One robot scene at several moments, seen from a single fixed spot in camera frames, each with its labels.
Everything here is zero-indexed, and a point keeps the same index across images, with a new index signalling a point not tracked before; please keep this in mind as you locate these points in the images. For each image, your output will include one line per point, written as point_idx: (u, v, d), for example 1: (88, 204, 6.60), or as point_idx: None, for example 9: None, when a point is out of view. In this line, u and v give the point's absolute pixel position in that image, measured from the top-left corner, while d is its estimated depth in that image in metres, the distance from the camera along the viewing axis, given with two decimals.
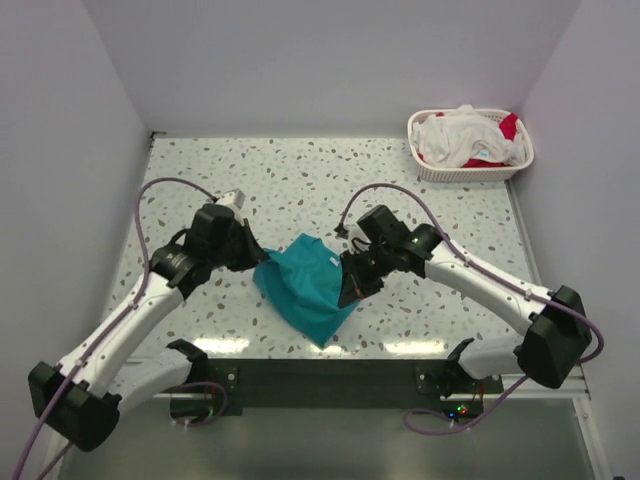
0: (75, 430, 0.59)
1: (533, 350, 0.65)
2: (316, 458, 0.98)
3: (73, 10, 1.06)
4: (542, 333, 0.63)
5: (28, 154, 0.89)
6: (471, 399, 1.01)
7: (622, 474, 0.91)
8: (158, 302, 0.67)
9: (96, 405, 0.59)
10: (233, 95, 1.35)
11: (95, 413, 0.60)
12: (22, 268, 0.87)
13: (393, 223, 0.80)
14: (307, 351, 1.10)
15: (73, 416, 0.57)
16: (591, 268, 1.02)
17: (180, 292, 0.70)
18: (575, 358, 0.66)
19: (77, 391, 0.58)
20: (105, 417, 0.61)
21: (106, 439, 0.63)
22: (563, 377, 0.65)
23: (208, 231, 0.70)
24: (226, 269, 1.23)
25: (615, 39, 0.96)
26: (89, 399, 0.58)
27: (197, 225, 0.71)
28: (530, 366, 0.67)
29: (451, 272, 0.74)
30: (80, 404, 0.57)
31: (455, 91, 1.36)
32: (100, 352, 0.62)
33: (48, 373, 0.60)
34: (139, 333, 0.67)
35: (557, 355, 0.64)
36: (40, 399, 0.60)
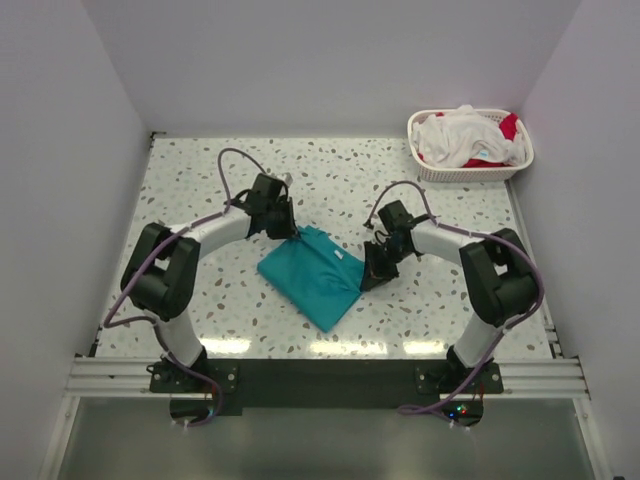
0: (169, 282, 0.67)
1: (469, 275, 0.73)
2: (315, 459, 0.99)
3: (72, 10, 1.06)
4: (473, 253, 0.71)
5: (28, 154, 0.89)
6: (471, 399, 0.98)
7: (622, 474, 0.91)
8: (238, 219, 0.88)
9: (191, 266, 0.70)
10: (233, 95, 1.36)
11: (188, 275, 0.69)
12: (23, 269, 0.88)
13: (401, 211, 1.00)
14: (307, 351, 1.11)
15: (180, 259, 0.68)
16: (592, 268, 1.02)
17: (245, 226, 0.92)
18: (515, 290, 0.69)
19: (186, 242, 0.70)
20: (186, 290, 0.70)
21: (175, 315, 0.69)
22: (501, 299, 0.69)
23: (267, 190, 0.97)
24: (227, 269, 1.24)
25: (615, 38, 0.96)
26: (196, 248, 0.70)
27: (259, 184, 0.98)
28: (471, 295, 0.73)
29: (432, 234, 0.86)
30: (189, 250, 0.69)
31: (455, 91, 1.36)
32: (202, 229, 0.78)
33: (159, 229, 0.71)
34: (218, 238, 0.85)
35: (487, 275, 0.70)
36: (144, 252, 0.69)
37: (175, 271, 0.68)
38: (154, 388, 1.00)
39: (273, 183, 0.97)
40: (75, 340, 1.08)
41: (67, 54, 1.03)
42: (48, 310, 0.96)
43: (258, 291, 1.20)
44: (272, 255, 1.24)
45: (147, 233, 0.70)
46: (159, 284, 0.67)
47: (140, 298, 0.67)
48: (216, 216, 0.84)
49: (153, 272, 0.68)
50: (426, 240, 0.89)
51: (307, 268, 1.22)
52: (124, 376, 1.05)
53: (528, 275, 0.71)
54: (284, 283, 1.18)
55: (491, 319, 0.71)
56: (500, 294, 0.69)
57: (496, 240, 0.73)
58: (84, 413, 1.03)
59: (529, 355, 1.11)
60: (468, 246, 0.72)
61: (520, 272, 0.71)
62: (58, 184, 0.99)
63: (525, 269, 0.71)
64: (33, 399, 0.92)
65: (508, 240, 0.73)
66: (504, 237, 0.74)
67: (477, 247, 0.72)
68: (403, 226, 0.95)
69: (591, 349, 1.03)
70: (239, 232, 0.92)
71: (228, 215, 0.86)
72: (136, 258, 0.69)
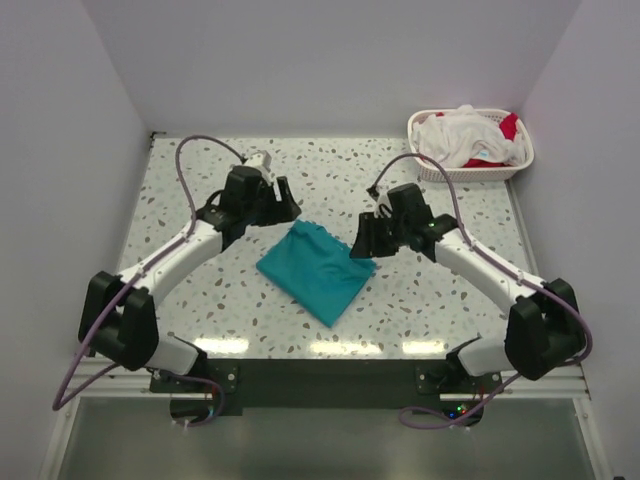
0: (123, 338, 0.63)
1: (514, 331, 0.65)
2: (316, 459, 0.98)
3: (72, 9, 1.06)
4: (528, 314, 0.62)
5: (28, 154, 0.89)
6: (471, 399, 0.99)
7: (622, 474, 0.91)
8: (206, 241, 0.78)
9: (147, 319, 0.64)
10: (234, 95, 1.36)
11: (146, 326, 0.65)
12: (23, 269, 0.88)
13: (419, 205, 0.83)
14: (307, 351, 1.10)
15: (130, 317, 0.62)
16: (592, 268, 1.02)
17: (218, 242, 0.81)
18: (561, 352, 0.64)
19: (137, 295, 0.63)
20: (149, 340, 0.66)
21: (145, 360, 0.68)
22: (547, 363, 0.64)
23: (241, 191, 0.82)
24: (226, 269, 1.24)
25: (615, 38, 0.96)
26: (148, 301, 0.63)
27: (231, 186, 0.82)
28: (511, 348, 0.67)
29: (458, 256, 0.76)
30: (139, 306, 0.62)
31: (455, 91, 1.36)
32: (157, 269, 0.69)
33: (109, 279, 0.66)
34: (190, 263, 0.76)
35: (538, 338, 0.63)
36: (96, 306, 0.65)
37: (126, 330, 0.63)
38: (154, 388, 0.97)
39: (247, 181, 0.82)
40: (74, 341, 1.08)
41: (66, 53, 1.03)
42: (47, 311, 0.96)
43: (259, 290, 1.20)
44: (270, 254, 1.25)
45: (96, 285, 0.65)
46: (114, 343, 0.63)
47: (101, 353, 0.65)
48: (178, 245, 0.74)
49: (109, 324, 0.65)
50: (450, 260, 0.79)
51: (307, 261, 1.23)
52: (124, 376, 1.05)
53: (574, 333, 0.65)
54: (285, 280, 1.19)
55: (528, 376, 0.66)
56: (546, 358, 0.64)
57: (551, 297, 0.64)
58: (84, 413, 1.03)
59: None
60: (523, 305, 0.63)
61: (568, 329, 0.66)
62: (57, 184, 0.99)
63: (574, 326, 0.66)
64: (32, 400, 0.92)
65: (561, 296, 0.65)
66: (557, 292, 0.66)
67: (532, 306, 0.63)
68: (418, 229, 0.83)
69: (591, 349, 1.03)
70: (213, 249, 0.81)
71: (193, 242, 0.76)
72: (89, 312, 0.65)
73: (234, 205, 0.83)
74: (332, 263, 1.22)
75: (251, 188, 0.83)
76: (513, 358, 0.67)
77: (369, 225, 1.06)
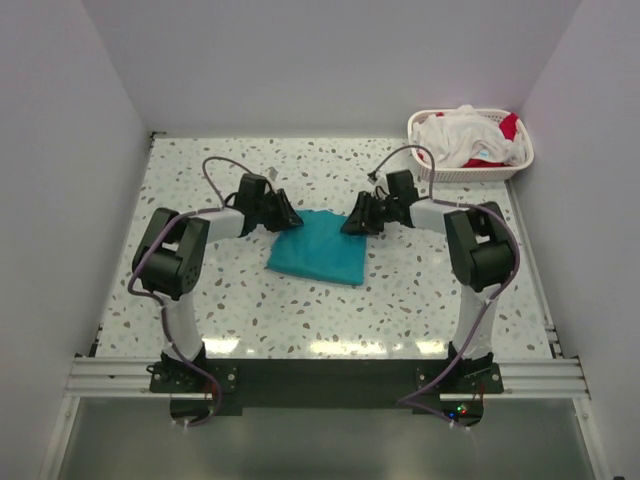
0: (181, 257, 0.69)
1: (451, 241, 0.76)
2: (315, 459, 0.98)
3: (72, 10, 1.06)
4: (454, 217, 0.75)
5: (28, 155, 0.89)
6: (471, 399, 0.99)
7: (622, 474, 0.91)
8: (233, 216, 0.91)
9: (202, 245, 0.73)
10: (234, 95, 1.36)
11: (199, 251, 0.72)
12: (23, 270, 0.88)
13: (408, 185, 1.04)
14: (307, 351, 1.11)
15: (192, 236, 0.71)
16: (591, 267, 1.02)
17: (239, 228, 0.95)
18: (491, 253, 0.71)
19: (195, 221, 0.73)
20: (196, 268, 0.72)
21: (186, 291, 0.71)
22: (476, 260, 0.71)
23: (252, 190, 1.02)
24: (226, 269, 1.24)
25: (615, 38, 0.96)
26: (205, 225, 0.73)
27: (243, 187, 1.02)
28: (454, 260, 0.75)
29: (426, 207, 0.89)
30: (200, 227, 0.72)
31: (455, 91, 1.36)
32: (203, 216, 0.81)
33: (168, 212, 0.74)
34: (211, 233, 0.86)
35: (466, 237, 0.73)
36: (155, 232, 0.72)
37: (186, 247, 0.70)
38: (154, 388, 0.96)
39: (256, 183, 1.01)
40: (74, 340, 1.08)
41: (66, 54, 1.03)
42: (47, 310, 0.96)
43: (258, 290, 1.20)
44: (276, 248, 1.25)
45: (158, 215, 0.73)
46: (172, 260, 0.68)
47: (153, 277, 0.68)
48: (213, 211, 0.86)
49: (163, 252, 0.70)
50: (424, 217, 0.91)
51: (312, 242, 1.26)
52: (124, 376, 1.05)
53: (505, 243, 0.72)
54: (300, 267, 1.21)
55: (470, 282, 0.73)
56: (475, 255, 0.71)
57: (479, 210, 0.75)
58: (84, 413, 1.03)
59: (529, 355, 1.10)
60: (452, 212, 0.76)
61: (498, 239, 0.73)
62: (58, 184, 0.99)
63: (503, 236, 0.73)
64: (32, 399, 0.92)
65: (491, 210, 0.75)
66: (487, 207, 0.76)
67: (460, 213, 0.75)
68: (404, 205, 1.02)
69: (590, 350, 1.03)
70: (233, 232, 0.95)
71: (222, 211, 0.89)
72: (148, 239, 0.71)
73: (246, 203, 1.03)
74: (350, 240, 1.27)
75: (259, 189, 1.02)
76: (457, 270, 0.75)
77: (366, 201, 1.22)
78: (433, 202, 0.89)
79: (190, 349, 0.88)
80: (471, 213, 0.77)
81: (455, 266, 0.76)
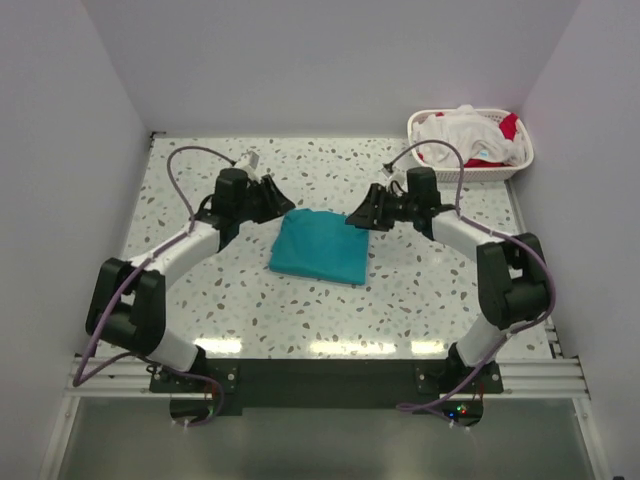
0: (135, 321, 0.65)
1: (482, 273, 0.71)
2: (315, 459, 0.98)
3: (72, 10, 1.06)
4: (489, 254, 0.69)
5: (28, 154, 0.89)
6: (471, 399, 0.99)
7: (621, 474, 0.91)
8: (206, 236, 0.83)
9: (159, 300, 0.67)
10: (233, 95, 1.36)
11: (156, 309, 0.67)
12: (22, 269, 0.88)
13: (430, 188, 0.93)
14: (306, 351, 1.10)
15: (143, 296, 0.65)
16: (591, 268, 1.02)
17: (217, 240, 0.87)
18: (525, 296, 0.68)
19: (147, 277, 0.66)
20: (158, 323, 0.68)
21: (153, 346, 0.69)
22: (509, 304, 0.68)
23: (231, 194, 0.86)
24: (226, 269, 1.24)
25: (615, 37, 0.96)
26: (158, 282, 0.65)
27: (221, 189, 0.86)
28: (483, 296, 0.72)
29: (451, 225, 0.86)
30: (152, 285, 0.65)
31: (455, 91, 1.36)
32: (164, 256, 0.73)
33: (119, 264, 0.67)
34: (185, 261, 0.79)
35: (502, 278, 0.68)
36: (107, 292, 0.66)
37: (139, 310, 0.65)
38: (154, 388, 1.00)
39: (235, 183, 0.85)
40: (73, 340, 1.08)
41: (66, 53, 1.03)
42: (46, 311, 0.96)
43: (258, 291, 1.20)
44: (277, 251, 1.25)
45: (107, 270, 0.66)
46: (127, 324, 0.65)
47: (112, 343, 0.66)
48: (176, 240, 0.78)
49: (120, 312, 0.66)
50: (445, 232, 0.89)
51: (314, 243, 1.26)
52: (124, 376, 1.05)
53: (541, 283, 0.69)
54: (305, 267, 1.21)
55: (497, 322, 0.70)
56: (509, 298, 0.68)
57: (516, 244, 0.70)
58: (84, 413, 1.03)
59: (529, 355, 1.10)
60: (487, 246, 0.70)
61: (534, 278, 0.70)
62: (58, 184, 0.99)
63: (539, 276, 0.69)
64: (32, 400, 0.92)
65: (529, 245, 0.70)
66: (525, 240, 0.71)
67: (496, 247, 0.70)
68: (425, 211, 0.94)
69: (590, 351, 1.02)
70: (211, 247, 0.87)
71: (192, 236, 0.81)
72: (100, 298, 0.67)
73: (226, 207, 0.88)
74: (355, 240, 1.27)
75: (239, 189, 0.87)
76: (485, 305, 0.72)
77: (378, 197, 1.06)
78: (460, 219, 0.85)
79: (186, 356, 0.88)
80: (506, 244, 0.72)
81: (482, 300, 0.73)
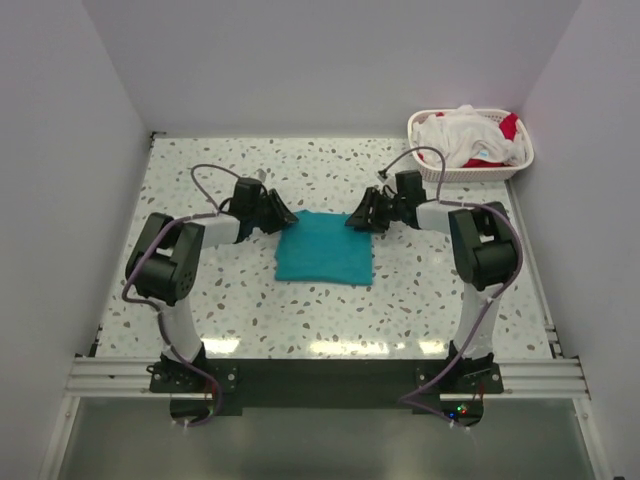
0: (176, 261, 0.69)
1: (455, 238, 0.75)
2: (315, 459, 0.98)
3: (73, 10, 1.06)
4: (457, 216, 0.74)
5: (28, 155, 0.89)
6: (471, 399, 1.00)
7: (622, 474, 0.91)
8: (227, 220, 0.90)
9: (196, 249, 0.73)
10: (234, 95, 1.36)
11: (194, 256, 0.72)
12: (23, 270, 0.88)
13: (417, 187, 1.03)
14: (307, 351, 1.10)
15: (187, 239, 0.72)
16: (592, 268, 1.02)
17: (234, 230, 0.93)
18: (495, 252, 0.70)
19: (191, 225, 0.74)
20: (191, 273, 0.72)
21: (184, 295, 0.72)
22: (480, 258, 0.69)
23: (247, 196, 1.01)
24: (227, 269, 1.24)
25: (615, 38, 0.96)
26: (200, 229, 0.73)
27: (238, 194, 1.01)
28: (457, 258, 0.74)
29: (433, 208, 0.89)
30: (194, 232, 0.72)
31: (455, 91, 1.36)
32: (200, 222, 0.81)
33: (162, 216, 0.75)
34: (206, 238, 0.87)
35: (470, 237, 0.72)
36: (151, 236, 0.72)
37: (181, 251, 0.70)
38: (154, 388, 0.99)
39: (253, 188, 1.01)
40: (73, 341, 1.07)
41: (66, 54, 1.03)
42: (47, 311, 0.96)
43: (259, 291, 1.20)
44: (281, 257, 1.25)
45: (153, 219, 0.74)
46: (166, 266, 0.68)
47: (147, 284, 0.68)
48: (208, 216, 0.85)
49: (159, 255, 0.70)
50: (430, 218, 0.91)
51: (319, 245, 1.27)
52: (124, 376, 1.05)
53: (509, 242, 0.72)
54: (311, 270, 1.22)
55: (472, 281, 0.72)
56: (479, 254, 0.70)
57: (484, 209, 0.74)
58: (84, 414, 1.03)
59: (529, 355, 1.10)
60: (456, 212, 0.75)
61: (502, 239, 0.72)
62: (58, 183, 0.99)
63: (507, 236, 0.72)
64: (32, 399, 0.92)
65: (496, 209, 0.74)
66: (493, 207, 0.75)
67: (464, 211, 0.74)
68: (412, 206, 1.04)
69: (591, 353, 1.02)
70: (228, 236, 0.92)
71: (218, 217, 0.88)
72: (142, 243, 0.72)
73: (242, 209, 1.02)
74: (358, 239, 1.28)
75: (254, 195, 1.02)
76: (460, 269, 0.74)
77: (374, 197, 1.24)
78: (440, 203, 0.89)
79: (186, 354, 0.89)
80: (476, 212, 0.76)
81: (457, 264, 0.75)
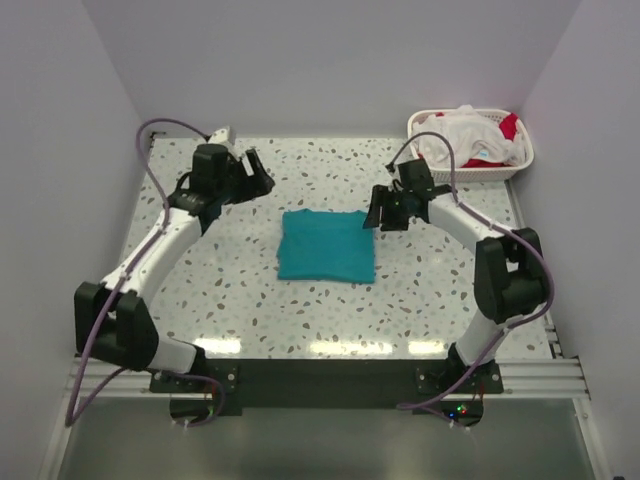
0: (124, 345, 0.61)
1: (479, 269, 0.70)
2: (315, 459, 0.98)
3: (73, 10, 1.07)
4: (488, 249, 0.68)
5: (28, 155, 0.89)
6: (471, 399, 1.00)
7: (621, 474, 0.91)
8: (184, 228, 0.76)
9: (144, 318, 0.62)
10: (234, 96, 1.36)
11: (142, 328, 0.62)
12: (23, 269, 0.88)
13: (423, 174, 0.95)
14: (307, 351, 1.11)
15: (126, 322, 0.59)
16: (592, 268, 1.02)
17: (198, 225, 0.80)
18: (523, 292, 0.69)
19: (128, 298, 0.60)
20: (149, 338, 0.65)
21: (151, 354, 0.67)
22: (507, 300, 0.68)
23: (210, 168, 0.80)
24: (227, 269, 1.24)
25: (614, 38, 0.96)
26: (140, 303, 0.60)
27: (199, 165, 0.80)
28: (478, 288, 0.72)
29: (448, 211, 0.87)
30: (132, 310, 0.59)
31: (455, 92, 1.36)
32: (140, 268, 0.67)
33: (94, 288, 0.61)
34: (164, 264, 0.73)
35: (501, 275, 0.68)
36: (88, 316, 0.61)
37: (124, 337, 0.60)
38: (155, 388, 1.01)
39: (215, 158, 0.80)
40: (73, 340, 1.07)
41: (66, 54, 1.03)
42: (47, 311, 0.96)
43: (259, 291, 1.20)
44: (284, 257, 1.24)
45: (81, 297, 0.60)
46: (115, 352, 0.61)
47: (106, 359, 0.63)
48: (150, 243, 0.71)
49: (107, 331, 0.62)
50: (440, 216, 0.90)
51: (320, 244, 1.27)
52: (123, 376, 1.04)
53: (537, 279, 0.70)
54: (313, 269, 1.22)
55: (493, 315, 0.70)
56: (506, 293, 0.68)
57: (515, 239, 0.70)
58: (84, 414, 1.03)
59: (529, 355, 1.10)
60: (485, 243, 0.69)
61: (532, 275, 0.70)
62: (58, 183, 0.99)
63: (536, 271, 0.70)
64: (32, 399, 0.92)
65: (527, 241, 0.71)
66: (524, 236, 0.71)
67: (495, 243, 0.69)
68: (421, 194, 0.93)
69: (591, 354, 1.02)
70: (193, 235, 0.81)
71: (170, 234, 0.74)
72: (82, 324, 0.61)
73: (205, 185, 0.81)
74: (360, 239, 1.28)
75: (219, 165, 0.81)
76: (480, 299, 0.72)
77: (381, 196, 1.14)
78: (458, 208, 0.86)
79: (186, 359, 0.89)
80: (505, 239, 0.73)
81: (476, 292, 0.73)
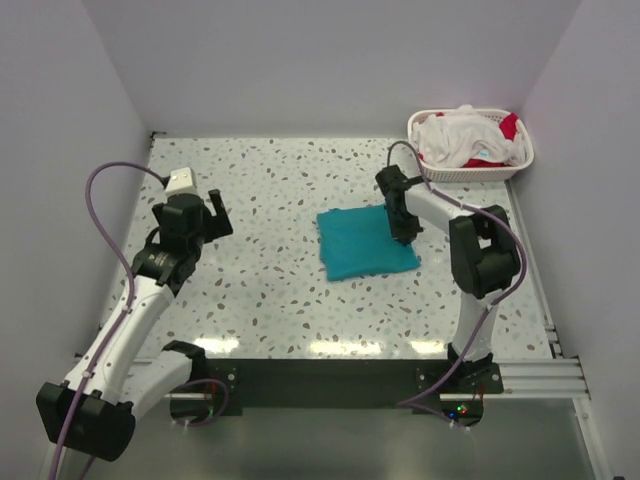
0: (94, 444, 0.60)
1: (454, 246, 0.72)
2: (314, 459, 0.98)
3: (72, 11, 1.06)
4: (459, 226, 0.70)
5: (28, 155, 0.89)
6: (471, 399, 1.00)
7: (621, 474, 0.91)
8: (151, 302, 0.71)
9: (112, 412, 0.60)
10: (233, 95, 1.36)
11: (111, 425, 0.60)
12: (23, 269, 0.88)
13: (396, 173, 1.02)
14: (307, 351, 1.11)
15: (93, 425, 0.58)
16: (592, 268, 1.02)
17: (168, 292, 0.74)
18: (496, 265, 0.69)
19: (93, 401, 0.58)
20: (124, 426, 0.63)
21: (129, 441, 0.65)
22: (482, 273, 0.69)
23: (182, 223, 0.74)
24: (227, 268, 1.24)
25: (614, 38, 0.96)
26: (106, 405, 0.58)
27: (171, 220, 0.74)
28: (457, 265, 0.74)
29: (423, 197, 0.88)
30: (97, 412, 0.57)
31: (455, 91, 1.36)
32: (105, 360, 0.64)
33: (57, 390, 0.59)
34: (136, 344, 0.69)
35: (473, 250, 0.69)
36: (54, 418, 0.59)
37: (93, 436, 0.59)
38: None
39: (186, 212, 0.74)
40: (73, 341, 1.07)
41: (66, 54, 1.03)
42: (47, 312, 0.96)
43: (258, 291, 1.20)
44: (329, 258, 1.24)
45: (43, 400, 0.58)
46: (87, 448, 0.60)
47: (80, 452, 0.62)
48: (115, 328, 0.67)
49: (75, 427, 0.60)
50: (418, 202, 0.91)
51: (357, 243, 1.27)
52: None
53: (509, 252, 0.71)
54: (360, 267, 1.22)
55: (472, 289, 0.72)
56: (480, 267, 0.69)
57: (485, 215, 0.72)
58: None
59: (529, 355, 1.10)
60: (458, 220, 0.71)
61: (502, 248, 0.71)
62: (58, 183, 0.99)
63: (508, 244, 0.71)
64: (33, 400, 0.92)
65: (496, 216, 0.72)
66: (493, 213, 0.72)
67: (466, 220, 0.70)
68: (398, 187, 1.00)
69: (591, 354, 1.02)
70: (165, 303, 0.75)
71: (133, 314, 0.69)
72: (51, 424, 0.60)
73: (176, 241, 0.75)
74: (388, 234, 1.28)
75: (193, 217, 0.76)
76: (460, 278, 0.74)
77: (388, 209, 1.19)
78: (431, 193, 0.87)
79: (184, 369, 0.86)
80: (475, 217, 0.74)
81: (457, 271, 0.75)
